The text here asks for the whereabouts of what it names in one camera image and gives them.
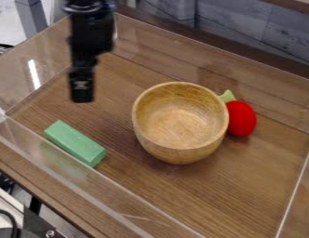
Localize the brown wooden bowl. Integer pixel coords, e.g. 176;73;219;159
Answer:
132;82;228;165

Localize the clear acrylic tray enclosure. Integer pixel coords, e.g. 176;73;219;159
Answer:
0;17;309;238

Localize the black table leg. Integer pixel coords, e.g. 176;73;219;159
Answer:
28;197;42;216

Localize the red plush strawberry toy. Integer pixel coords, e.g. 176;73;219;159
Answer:
220;89;258;138

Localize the black equipment with cable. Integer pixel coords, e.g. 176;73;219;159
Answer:
0;209;67;238

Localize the green rectangular stick block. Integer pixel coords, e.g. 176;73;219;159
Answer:
44;120;106;167

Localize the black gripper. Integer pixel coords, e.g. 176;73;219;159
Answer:
64;0;115;103

